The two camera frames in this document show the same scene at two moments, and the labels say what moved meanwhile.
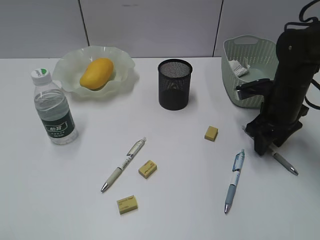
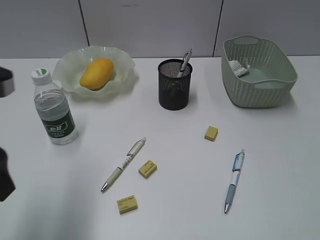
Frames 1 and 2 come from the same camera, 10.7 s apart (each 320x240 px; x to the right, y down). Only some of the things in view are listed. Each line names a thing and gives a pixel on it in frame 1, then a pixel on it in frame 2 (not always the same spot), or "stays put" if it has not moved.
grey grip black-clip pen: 282,161 -> 186,60
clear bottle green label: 53,109 stays put
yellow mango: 97,74 stays put
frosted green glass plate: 69,68 stays put
